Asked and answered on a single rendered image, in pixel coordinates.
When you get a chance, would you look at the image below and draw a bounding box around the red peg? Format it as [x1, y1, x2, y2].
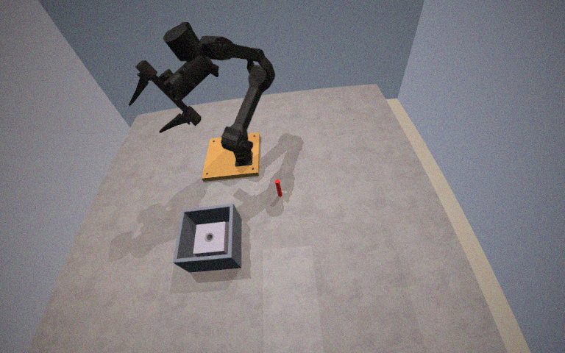
[275, 179, 282, 197]

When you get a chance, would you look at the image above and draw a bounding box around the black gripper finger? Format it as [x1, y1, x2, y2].
[129, 74, 149, 106]
[159, 114, 190, 133]

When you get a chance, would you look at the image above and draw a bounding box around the white square plate with hole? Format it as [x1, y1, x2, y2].
[193, 221, 229, 257]

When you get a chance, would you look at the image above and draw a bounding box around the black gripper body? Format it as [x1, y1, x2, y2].
[135, 60, 202, 126]

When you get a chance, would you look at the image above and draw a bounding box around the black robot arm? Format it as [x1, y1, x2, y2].
[163, 22, 275, 167]

